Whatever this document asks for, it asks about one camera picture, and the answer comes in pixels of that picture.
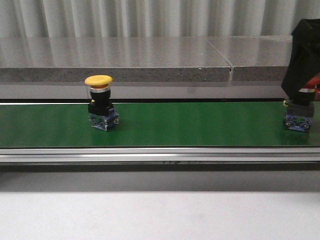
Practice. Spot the grey stone countertop slab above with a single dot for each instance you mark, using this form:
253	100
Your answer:
215	59

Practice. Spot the yellow mushroom push button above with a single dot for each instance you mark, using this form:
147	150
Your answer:
101	110

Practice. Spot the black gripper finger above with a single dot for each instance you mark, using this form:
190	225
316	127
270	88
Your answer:
304	67

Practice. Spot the red mushroom push button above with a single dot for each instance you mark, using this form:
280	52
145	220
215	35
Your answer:
300	109

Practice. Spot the aluminium conveyor frame rail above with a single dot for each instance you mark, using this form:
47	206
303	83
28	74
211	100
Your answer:
158	155

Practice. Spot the white pleated curtain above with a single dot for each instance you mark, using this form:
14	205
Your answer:
152	18

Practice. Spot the green conveyor belt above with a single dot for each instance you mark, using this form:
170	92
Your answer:
168	124

